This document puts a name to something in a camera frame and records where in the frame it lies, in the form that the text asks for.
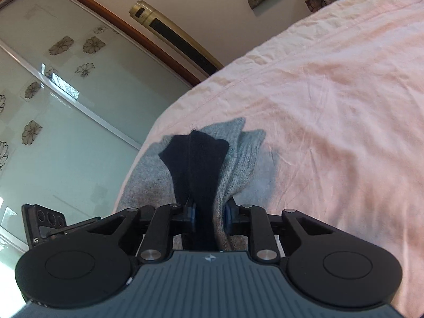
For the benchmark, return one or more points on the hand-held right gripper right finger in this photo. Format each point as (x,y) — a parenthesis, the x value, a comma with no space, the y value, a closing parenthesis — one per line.
(228,218)

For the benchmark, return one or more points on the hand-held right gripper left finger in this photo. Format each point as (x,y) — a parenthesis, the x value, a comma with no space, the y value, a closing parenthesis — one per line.
(191,214)

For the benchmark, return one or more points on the navy sweater with grey collar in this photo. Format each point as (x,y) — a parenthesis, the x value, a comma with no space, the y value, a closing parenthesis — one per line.
(198,162)

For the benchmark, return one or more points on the glass sliding wardrobe door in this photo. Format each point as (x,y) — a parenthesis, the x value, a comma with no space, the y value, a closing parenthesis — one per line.
(66,112)

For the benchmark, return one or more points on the bed with pink sheet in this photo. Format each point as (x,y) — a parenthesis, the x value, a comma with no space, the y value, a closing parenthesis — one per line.
(331,106)

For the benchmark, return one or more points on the gold tower air conditioner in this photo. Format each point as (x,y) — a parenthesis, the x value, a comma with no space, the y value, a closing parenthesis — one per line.
(179,36)

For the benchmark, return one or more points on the brown wooden wardrobe frame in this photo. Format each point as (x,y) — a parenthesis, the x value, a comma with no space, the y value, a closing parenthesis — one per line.
(132,29)

